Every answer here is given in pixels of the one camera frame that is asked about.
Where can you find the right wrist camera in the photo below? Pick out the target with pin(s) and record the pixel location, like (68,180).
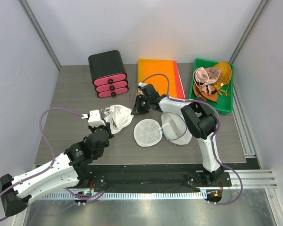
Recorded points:
(140,86)

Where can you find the green plastic bin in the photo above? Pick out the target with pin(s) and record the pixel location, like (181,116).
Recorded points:
(224,105)

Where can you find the black pink drawer box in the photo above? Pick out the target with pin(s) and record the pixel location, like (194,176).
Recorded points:
(108,74)

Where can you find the pink bra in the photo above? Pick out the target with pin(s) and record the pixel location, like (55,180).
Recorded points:
(205,77)

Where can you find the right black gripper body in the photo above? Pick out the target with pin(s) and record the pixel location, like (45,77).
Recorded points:
(148,100)

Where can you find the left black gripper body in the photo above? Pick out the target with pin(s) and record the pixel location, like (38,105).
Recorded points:
(106,127)

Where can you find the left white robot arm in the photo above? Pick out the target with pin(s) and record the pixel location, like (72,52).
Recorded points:
(68,170)

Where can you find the white bra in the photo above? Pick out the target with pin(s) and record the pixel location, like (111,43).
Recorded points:
(118,116)

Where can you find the white slotted cable duct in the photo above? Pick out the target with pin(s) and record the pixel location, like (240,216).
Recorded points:
(64,195)

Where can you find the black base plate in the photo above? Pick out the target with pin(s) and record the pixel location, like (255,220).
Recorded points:
(150,178)

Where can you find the mustard orange bra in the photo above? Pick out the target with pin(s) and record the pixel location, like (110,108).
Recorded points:
(221,86)

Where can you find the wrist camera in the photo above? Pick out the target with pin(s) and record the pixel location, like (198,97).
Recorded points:
(140,86)
(94,118)

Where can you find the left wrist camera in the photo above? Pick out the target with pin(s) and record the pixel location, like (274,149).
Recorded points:
(94,118)

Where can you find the white mesh laundry bag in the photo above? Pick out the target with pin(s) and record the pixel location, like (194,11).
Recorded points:
(172,127)

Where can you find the orange folder stack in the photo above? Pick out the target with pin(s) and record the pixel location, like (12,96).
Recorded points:
(163,75)

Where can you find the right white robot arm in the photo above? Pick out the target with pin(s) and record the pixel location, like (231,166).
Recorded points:
(201,121)

